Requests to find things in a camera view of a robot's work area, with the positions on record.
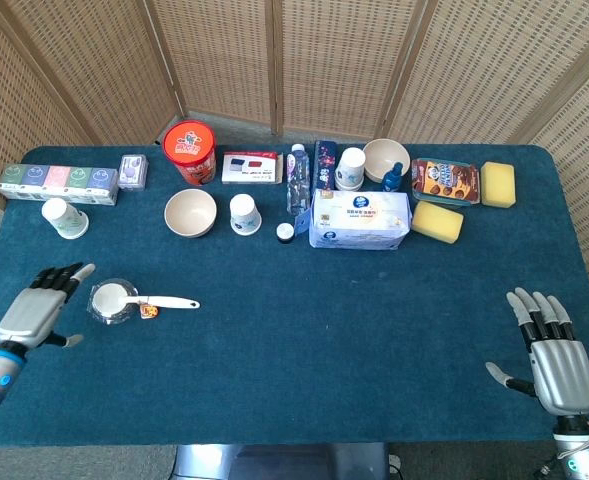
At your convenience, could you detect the chocolate cookie tray pack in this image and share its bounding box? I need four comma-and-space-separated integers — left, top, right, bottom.
410, 157, 482, 208

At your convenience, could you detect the dark blue patterned box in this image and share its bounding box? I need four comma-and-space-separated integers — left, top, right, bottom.
312, 139, 338, 192

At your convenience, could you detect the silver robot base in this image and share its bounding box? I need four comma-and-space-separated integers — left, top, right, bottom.
169, 442, 392, 480

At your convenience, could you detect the bamboo folding screen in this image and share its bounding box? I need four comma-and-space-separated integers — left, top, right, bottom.
0, 0, 589, 321

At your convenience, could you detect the paper cup green print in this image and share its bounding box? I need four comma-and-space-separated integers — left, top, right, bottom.
41, 197, 90, 241

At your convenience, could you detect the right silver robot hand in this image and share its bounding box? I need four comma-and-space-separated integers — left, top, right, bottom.
485, 287, 589, 417

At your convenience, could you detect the red cylindrical snack can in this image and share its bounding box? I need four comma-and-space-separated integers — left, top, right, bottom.
161, 119, 218, 187

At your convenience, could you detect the stacked paper cups blue print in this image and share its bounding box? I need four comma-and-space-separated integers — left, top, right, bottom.
333, 146, 367, 192

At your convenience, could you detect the white red blue box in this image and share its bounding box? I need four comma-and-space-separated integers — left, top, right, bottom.
221, 151, 285, 186

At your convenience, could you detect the blue table cloth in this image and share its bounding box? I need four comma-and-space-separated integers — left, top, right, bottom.
0, 143, 589, 448

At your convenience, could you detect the white plastic measuring scoop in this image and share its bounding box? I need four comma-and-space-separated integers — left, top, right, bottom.
91, 282, 201, 316

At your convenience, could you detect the clear plastic water bottle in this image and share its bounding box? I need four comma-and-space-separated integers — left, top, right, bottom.
285, 143, 311, 217

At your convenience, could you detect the white tissue pack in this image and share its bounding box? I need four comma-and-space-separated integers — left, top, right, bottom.
307, 188, 414, 251

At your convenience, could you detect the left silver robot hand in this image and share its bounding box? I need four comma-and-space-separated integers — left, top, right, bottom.
0, 262, 97, 350

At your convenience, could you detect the beige bowl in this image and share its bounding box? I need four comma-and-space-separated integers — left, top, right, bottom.
362, 138, 412, 184
163, 188, 219, 239

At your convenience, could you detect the yellow sponge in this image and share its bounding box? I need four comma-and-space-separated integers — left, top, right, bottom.
480, 160, 517, 209
410, 200, 465, 245

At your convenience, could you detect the paper cup blue print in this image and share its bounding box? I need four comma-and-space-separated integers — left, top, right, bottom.
229, 193, 263, 237

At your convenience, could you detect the small blue spray bottle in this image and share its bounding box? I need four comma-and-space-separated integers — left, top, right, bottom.
382, 161, 405, 194

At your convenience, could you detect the multicolour tissue pack row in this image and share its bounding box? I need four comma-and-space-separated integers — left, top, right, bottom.
0, 163, 121, 207

